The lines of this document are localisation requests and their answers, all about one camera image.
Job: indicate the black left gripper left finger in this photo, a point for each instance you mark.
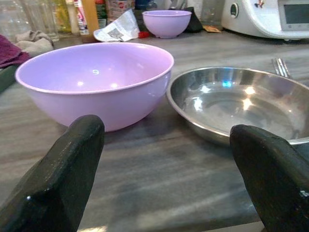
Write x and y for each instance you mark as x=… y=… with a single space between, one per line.
x=60 y=169

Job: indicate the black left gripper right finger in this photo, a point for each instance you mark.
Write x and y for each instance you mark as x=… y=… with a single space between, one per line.
x=272 y=174

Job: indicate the shallow stainless steel bowl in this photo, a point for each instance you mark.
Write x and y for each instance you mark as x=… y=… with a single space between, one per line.
x=229 y=101

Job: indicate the purple plastic bowl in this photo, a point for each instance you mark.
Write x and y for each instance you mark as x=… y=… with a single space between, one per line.
x=166 y=24
x=96 y=72

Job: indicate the silver metal fork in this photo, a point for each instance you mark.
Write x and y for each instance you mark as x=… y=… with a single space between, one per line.
x=281 y=67

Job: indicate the maroon towel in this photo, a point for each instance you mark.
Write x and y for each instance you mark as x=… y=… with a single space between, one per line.
x=9 y=53

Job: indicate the grey crumpled cloth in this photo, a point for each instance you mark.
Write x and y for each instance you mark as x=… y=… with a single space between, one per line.
x=36 y=43

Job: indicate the red white label bottle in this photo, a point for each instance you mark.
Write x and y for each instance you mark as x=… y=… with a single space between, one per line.
x=78 y=21

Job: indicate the white printed plastic packet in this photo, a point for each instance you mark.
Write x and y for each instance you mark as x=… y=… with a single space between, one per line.
x=118 y=31

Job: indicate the yellow oil bottle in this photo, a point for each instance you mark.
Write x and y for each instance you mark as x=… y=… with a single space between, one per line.
x=64 y=17

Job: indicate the clear glass jar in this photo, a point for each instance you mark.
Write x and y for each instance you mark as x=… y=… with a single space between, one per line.
x=38 y=17

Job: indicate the white kitchen cooking machine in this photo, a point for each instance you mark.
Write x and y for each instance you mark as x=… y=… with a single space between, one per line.
x=260 y=19

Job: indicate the brown card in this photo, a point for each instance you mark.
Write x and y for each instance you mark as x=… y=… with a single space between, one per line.
x=212 y=29

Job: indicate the small red object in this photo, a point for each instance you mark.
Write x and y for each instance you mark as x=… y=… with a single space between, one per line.
x=144 y=35

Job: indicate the green label bottle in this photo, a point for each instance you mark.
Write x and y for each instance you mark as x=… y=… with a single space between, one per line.
x=101 y=14

